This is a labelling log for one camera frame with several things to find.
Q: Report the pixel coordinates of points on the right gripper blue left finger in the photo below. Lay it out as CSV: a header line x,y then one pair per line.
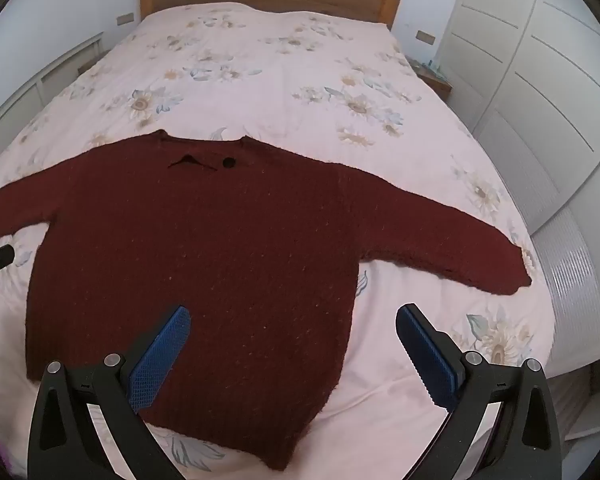
x,y
64,443

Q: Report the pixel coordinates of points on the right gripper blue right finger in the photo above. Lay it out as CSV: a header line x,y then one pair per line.
x,y
524,441

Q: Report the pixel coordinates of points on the dark red knit sweater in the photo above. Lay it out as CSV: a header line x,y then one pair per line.
x,y
261,245

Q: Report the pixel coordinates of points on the white low cabinet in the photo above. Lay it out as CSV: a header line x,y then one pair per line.
x,y
28,100

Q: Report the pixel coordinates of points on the wooden nightstand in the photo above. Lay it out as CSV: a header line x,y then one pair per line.
x,y
432,79

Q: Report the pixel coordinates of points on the white wardrobe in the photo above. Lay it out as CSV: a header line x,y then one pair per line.
x,y
526,83

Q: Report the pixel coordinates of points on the pink floral bed cover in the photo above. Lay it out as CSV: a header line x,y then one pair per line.
x,y
328,89

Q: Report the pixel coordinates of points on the wall switch plate left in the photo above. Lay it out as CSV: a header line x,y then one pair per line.
x,y
125,19

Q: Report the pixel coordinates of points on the wall switch plate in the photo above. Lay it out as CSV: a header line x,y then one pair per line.
x,y
125,19
425,37

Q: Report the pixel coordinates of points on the wall switch plate right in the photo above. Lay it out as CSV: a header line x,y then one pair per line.
x,y
425,37

